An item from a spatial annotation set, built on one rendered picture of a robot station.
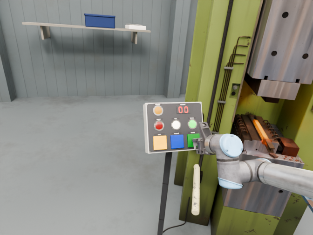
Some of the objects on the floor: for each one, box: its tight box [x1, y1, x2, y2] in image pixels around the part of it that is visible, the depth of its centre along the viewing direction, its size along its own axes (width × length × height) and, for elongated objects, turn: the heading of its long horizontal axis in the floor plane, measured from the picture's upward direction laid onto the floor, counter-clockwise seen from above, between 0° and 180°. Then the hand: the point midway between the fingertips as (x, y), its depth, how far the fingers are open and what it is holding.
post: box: [157, 152, 172, 235], centre depth 148 cm, size 4×4×108 cm
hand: (194, 139), depth 118 cm, fingers closed
